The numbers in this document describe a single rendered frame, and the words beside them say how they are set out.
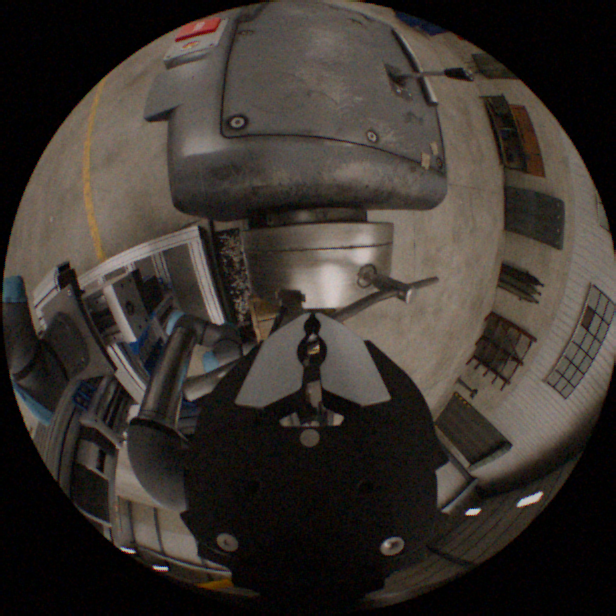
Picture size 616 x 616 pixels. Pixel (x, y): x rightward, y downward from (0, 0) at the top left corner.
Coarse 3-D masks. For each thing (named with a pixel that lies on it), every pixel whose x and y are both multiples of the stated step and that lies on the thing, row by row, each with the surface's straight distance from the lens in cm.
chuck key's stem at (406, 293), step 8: (368, 272) 27; (368, 280) 27; (376, 280) 25; (384, 280) 24; (392, 280) 24; (384, 288) 24; (400, 288) 23; (408, 288) 22; (400, 296) 23; (408, 296) 22; (416, 296) 24
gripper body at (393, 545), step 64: (256, 448) 6; (320, 448) 6; (384, 448) 6; (192, 512) 7; (256, 512) 6; (320, 512) 6; (384, 512) 6; (256, 576) 6; (320, 576) 6; (384, 576) 7
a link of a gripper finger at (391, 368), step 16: (384, 368) 9; (400, 368) 9; (400, 384) 8; (400, 400) 8; (416, 400) 8; (368, 416) 7; (384, 416) 7; (400, 416) 7; (416, 416) 8; (416, 432) 7; (432, 432) 7; (432, 448) 7
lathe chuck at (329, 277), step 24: (264, 264) 28; (288, 264) 26; (312, 264) 25; (336, 264) 25; (360, 264) 27; (384, 264) 31; (264, 288) 30; (288, 288) 27; (312, 288) 26; (336, 288) 26; (360, 288) 28
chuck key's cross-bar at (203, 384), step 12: (396, 288) 23; (420, 288) 27; (360, 300) 18; (372, 300) 19; (336, 312) 16; (348, 312) 16; (312, 336) 14; (216, 372) 12; (192, 384) 12; (204, 384) 12; (192, 396) 12
